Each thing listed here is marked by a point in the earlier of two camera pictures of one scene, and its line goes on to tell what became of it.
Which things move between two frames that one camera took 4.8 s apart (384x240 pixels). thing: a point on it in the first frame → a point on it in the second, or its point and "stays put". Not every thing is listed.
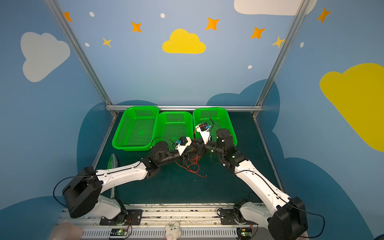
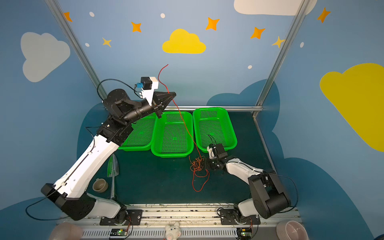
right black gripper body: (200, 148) → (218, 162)
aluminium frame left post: (54, 7) stays put
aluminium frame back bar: (188, 107) stays put
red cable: (196, 159) → (188, 130)
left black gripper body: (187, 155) → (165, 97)
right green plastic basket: (218, 118) stays put
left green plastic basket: (137, 130) stays put
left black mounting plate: (127, 217) stays put
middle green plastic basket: (172, 125) stays put
